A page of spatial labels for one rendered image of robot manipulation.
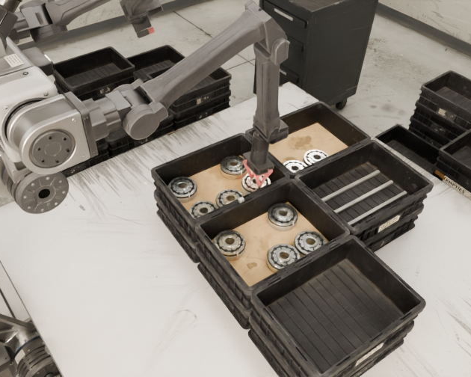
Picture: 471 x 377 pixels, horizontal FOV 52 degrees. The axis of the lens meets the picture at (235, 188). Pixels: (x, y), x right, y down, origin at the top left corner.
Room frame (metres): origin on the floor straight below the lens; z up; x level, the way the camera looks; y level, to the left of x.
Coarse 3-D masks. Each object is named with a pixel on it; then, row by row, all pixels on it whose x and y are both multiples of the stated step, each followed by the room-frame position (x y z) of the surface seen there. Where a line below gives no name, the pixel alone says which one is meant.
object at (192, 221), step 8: (232, 136) 1.43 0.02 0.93; (240, 136) 1.44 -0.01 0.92; (216, 144) 1.38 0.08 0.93; (192, 152) 1.33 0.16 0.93; (200, 152) 1.34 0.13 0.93; (176, 160) 1.28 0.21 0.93; (272, 160) 1.30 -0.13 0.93; (152, 168) 1.23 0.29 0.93; (160, 168) 1.24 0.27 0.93; (280, 168) 1.26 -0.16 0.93; (152, 176) 1.21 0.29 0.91; (288, 176) 1.22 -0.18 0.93; (160, 184) 1.16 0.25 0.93; (272, 184) 1.18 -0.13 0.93; (168, 192) 1.12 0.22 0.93; (256, 192) 1.14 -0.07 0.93; (176, 200) 1.08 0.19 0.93; (176, 208) 1.07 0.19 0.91; (184, 208) 1.05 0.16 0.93; (224, 208) 1.06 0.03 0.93; (184, 216) 1.03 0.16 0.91; (200, 216) 1.02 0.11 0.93; (208, 216) 1.02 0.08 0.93; (192, 224) 1.00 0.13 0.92
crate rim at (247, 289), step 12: (288, 180) 1.20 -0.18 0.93; (264, 192) 1.14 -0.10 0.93; (240, 204) 1.08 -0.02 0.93; (216, 216) 1.02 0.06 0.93; (204, 240) 0.93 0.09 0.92; (336, 240) 0.95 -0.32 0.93; (216, 252) 0.88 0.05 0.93; (312, 252) 0.90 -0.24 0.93; (228, 264) 0.84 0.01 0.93; (240, 276) 0.80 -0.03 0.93; (276, 276) 0.80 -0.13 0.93; (240, 288) 0.77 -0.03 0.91; (252, 288) 0.76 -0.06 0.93
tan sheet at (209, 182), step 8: (216, 168) 1.36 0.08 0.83; (192, 176) 1.31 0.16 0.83; (200, 176) 1.31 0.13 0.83; (208, 176) 1.31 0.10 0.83; (216, 176) 1.31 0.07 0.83; (200, 184) 1.27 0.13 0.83; (208, 184) 1.27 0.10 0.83; (216, 184) 1.27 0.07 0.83; (224, 184) 1.27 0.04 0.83; (232, 184) 1.27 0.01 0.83; (240, 184) 1.28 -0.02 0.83; (200, 192) 1.22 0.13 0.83; (208, 192) 1.23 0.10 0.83; (216, 192) 1.23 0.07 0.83; (192, 200) 1.18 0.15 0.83; (208, 200) 1.18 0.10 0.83
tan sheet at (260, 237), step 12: (264, 216) 1.12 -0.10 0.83; (300, 216) 1.13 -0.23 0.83; (240, 228) 1.06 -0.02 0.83; (252, 228) 1.06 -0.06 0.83; (264, 228) 1.07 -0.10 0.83; (300, 228) 1.07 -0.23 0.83; (312, 228) 1.08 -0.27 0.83; (252, 240) 1.01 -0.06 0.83; (264, 240) 1.02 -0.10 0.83; (276, 240) 1.02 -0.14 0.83; (288, 240) 1.02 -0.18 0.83; (252, 252) 0.96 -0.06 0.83; (264, 252) 0.97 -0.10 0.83; (240, 264) 0.91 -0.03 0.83; (252, 264) 0.92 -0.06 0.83; (264, 264) 0.92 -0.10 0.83; (252, 276) 0.87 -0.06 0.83; (264, 276) 0.87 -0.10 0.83
